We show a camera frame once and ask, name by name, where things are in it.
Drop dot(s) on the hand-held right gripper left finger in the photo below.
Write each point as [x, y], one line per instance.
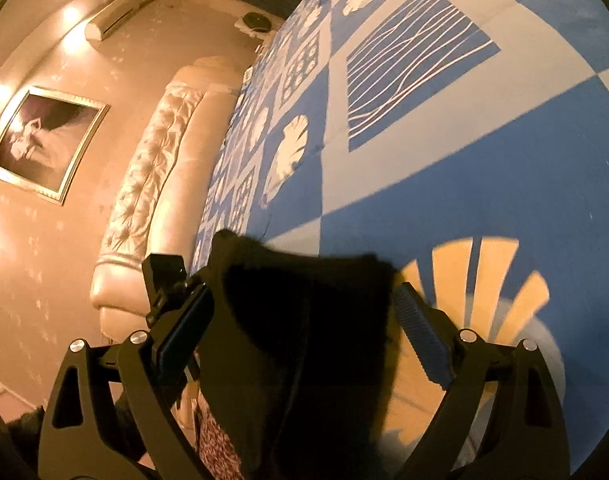
[184, 330]

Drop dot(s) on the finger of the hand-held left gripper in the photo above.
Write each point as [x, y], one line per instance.
[167, 275]

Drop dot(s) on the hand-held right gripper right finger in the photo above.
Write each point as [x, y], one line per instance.
[424, 330]

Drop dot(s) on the black pants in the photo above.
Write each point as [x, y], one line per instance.
[304, 340]

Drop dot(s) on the cream tufted headboard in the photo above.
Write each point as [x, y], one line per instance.
[149, 185]

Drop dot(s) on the maroon swirl patterned pillow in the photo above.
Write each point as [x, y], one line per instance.
[214, 440]

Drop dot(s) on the blue patterned blanket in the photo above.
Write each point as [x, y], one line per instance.
[459, 160]

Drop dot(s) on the framed wall picture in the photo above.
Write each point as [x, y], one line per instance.
[47, 145]

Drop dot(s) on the white wall air conditioner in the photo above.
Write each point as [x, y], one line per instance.
[119, 15]

